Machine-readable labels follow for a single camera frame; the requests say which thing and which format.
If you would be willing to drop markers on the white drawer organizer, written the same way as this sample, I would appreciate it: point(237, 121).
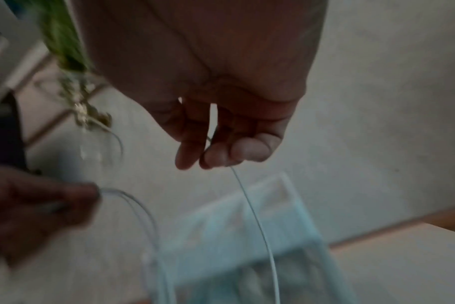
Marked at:
point(220, 231)

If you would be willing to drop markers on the person's left hand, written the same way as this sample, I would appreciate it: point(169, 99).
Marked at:
point(25, 207)

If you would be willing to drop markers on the white table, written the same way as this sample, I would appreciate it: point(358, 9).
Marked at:
point(407, 267)

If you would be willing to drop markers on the person's right hand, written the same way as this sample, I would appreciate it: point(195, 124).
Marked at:
point(212, 59)

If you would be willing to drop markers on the green leafy plant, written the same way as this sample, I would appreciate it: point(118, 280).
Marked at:
point(62, 35)

